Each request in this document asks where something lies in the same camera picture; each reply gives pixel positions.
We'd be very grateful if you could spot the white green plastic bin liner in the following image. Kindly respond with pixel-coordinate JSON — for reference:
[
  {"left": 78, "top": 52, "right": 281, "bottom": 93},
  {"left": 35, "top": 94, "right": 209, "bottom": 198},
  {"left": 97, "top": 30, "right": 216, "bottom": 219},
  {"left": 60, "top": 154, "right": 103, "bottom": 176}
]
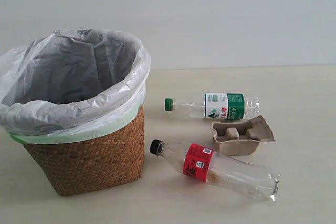
[{"left": 1, "top": 29, "right": 151, "bottom": 144}]

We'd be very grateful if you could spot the woven wicker waste basket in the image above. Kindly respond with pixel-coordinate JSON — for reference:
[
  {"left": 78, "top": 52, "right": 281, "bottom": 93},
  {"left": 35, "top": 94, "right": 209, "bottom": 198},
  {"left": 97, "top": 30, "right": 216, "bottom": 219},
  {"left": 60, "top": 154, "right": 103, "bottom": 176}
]
[{"left": 24, "top": 108, "right": 145, "bottom": 197}]

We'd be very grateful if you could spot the clear bottle red label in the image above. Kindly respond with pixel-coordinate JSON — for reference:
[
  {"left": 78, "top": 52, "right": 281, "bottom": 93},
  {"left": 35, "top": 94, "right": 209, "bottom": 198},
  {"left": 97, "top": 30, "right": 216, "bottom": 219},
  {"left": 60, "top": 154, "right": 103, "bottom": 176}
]
[{"left": 150, "top": 140, "right": 280, "bottom": 202}]

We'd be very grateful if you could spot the brown pulp cardboard tray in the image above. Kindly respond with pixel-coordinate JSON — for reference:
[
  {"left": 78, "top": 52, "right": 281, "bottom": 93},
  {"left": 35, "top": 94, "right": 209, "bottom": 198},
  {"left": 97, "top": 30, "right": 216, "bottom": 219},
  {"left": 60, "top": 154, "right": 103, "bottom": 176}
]
[{"left": 211, "top": 115, "right": 275, "bottom": 156}]

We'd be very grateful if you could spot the clear bottle green label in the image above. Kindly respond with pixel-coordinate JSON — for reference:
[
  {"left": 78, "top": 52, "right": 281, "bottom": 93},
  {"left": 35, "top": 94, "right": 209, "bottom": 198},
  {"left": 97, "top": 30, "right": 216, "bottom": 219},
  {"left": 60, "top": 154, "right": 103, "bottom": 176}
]
[{"left": 164, "top": 92, "right": 260, "bottom": 121}]

